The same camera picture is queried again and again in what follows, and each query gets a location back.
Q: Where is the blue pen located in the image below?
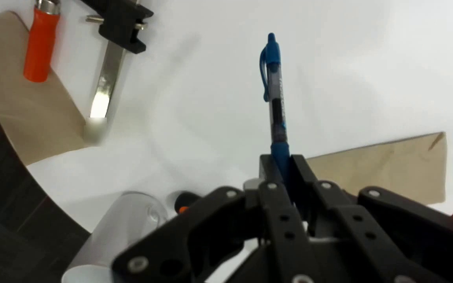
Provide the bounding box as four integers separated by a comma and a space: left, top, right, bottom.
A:
258, 32, 294, 183

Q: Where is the white ceramic mug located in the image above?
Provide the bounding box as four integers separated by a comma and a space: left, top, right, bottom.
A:
59, 190, 171, 283

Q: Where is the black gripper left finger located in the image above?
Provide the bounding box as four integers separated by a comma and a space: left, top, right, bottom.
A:
111, 153, 314, 283

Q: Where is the brown cardboard piece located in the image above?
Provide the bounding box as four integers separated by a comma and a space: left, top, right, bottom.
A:
0, 10, 100, 167

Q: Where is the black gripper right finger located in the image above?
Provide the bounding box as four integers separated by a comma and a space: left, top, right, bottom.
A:
288, 153, 453, 283

